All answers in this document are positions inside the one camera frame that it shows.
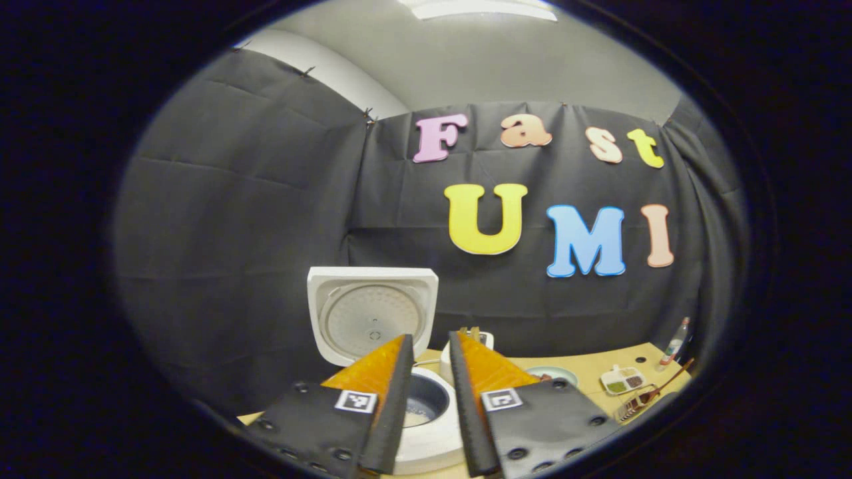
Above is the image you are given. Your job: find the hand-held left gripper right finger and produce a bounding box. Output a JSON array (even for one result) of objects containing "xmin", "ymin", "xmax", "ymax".
[{"xmin": 448, "ymin": 331, "xmax": 623, "ymax": 478}]

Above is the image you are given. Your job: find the pale green plate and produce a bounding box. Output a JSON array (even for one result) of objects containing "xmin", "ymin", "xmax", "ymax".
[{"xmin": 526, "ymin": 366, "xmax": 580, "ymax": 390}]

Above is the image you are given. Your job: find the large ceiling light panel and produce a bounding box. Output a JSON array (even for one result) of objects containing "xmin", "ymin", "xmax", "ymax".
[{"xmin": 399, "ymin": 0, "xmax": 558, "ymax": 21}]

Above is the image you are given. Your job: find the white divided dish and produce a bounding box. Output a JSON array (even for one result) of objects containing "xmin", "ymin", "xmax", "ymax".
[{"xmin": 600, "ymin": 365, "xmax": 646, "ymax": 395}]

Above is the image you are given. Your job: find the metal wire chopstick holder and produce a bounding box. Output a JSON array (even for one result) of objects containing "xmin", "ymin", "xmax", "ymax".
[{"xmin": 614, "ymin": 383, "xmax": 661, "ymax": 424}]

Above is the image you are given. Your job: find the brown wooden spoon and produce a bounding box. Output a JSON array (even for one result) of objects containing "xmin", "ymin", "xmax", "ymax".
[{"xmin": 632, "ymin": 358, "xmax": 696, "ymax": 408}]

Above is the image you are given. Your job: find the white toaster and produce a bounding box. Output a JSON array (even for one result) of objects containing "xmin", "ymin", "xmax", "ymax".
[{"xmin": 439, "ymin": 331, "xmax": 495, "ymax": 387}]

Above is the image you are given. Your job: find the white rice cooker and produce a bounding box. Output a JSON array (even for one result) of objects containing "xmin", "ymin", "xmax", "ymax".
[{"xmin": 308, "ymin": 266, "xmax": 468, "ymax": 475}]

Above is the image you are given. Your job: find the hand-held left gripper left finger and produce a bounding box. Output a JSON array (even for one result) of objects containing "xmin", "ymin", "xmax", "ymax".
[{"xmin": 243, "ymin": 334, "xmax": 415, "ymax": 479}]

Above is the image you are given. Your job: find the clear plastic water bottle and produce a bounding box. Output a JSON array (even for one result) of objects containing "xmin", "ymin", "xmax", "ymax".
[{"xmin": 659, "ymin": 317, "xmax": 691, "ymax": 372}]

